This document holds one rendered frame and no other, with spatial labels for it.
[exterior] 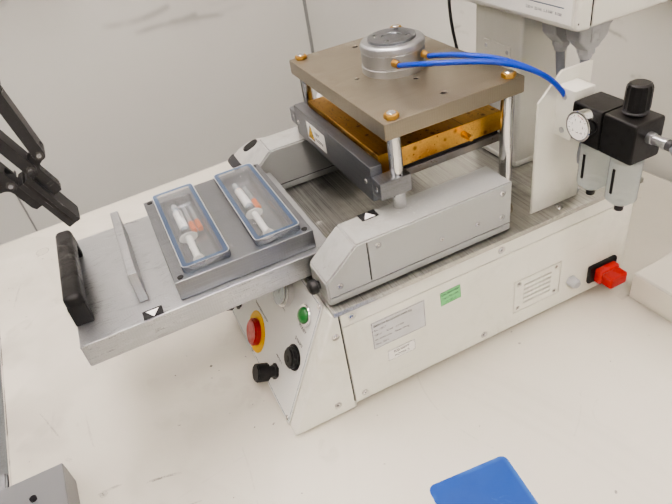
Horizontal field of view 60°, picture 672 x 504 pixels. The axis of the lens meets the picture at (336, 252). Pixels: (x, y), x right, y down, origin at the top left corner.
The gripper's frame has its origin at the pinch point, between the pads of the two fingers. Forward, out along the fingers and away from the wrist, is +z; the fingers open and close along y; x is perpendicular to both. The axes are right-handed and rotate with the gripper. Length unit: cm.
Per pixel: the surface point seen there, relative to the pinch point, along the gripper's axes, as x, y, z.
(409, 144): 11.6, -35.1, 16.3
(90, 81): -145, 8, 37
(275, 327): 7.6, -8.0, 30.1
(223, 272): 11.7, -9.6, 13.9
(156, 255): 1.3, -3.2, 13.5
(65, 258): 1.2, 4.1, 6.2
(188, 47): -147, -25, 49
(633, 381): 34, -40, 50
